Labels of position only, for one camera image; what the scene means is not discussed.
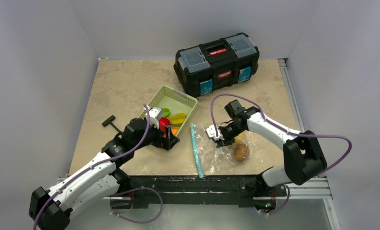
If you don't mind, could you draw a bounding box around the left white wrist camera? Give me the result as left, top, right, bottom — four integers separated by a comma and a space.
144, 104, 163, 128

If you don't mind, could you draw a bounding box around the light green perforated plastic basket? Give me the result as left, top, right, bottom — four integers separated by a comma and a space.
147, 85, 198, 136

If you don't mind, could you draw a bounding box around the yellow fake fruit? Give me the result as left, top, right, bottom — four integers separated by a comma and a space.
169, 113, 188, 127

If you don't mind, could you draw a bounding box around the brown fake potato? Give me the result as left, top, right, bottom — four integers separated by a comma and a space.
233, 143, 250, 162

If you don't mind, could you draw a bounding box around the red fake apple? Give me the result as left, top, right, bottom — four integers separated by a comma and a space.
158, 117, 171, 132

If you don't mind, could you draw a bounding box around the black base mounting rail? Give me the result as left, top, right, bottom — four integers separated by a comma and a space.
109, 175, 288, 211

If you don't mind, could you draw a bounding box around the red yellow fake peach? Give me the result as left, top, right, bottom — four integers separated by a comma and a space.
171, 128, 179, 136

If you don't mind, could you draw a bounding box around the green fake fruit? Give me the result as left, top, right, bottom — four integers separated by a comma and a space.
161, 107, 170, 118

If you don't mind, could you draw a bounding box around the black T-handle tool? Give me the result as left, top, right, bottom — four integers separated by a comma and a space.
101, 115, 121, 132

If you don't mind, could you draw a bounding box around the clear zip bag blue seal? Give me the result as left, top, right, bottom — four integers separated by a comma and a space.
190, 123, 264, 178

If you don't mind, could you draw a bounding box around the yellow fake lemon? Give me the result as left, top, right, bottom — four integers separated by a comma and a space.
233, 133, 247, 147

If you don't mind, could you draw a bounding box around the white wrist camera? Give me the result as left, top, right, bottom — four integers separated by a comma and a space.
144, 104, 163, 128
206, 125, 224, 141

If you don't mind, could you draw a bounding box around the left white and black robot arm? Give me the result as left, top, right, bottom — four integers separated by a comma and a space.
29, 118, 179, 230

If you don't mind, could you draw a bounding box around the black toolbox with clear lids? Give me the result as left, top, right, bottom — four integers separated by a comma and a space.
173, 33, 260, 98

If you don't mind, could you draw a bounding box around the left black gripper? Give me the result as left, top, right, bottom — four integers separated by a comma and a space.
133, 118, 179, 150

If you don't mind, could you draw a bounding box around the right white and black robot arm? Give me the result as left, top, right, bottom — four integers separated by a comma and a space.
206, 100, 327, 195

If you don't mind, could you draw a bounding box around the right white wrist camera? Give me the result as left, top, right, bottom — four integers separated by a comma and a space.
206, 125, 224, 141

